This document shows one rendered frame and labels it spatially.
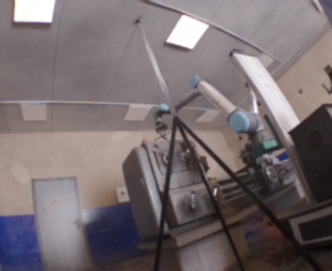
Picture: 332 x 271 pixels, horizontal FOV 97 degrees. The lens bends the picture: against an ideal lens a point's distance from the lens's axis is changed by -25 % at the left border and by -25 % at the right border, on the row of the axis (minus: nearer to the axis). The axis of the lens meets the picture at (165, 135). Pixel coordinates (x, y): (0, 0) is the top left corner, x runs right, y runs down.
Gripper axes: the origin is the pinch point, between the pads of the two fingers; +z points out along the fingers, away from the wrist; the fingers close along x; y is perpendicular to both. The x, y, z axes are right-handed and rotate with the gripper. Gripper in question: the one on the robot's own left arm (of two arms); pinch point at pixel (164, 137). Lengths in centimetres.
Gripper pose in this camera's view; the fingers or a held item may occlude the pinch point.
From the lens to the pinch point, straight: 213.4
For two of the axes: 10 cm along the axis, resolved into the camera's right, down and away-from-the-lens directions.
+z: 2.9, 8.6, -4.2
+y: 4.4, 2.7, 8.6
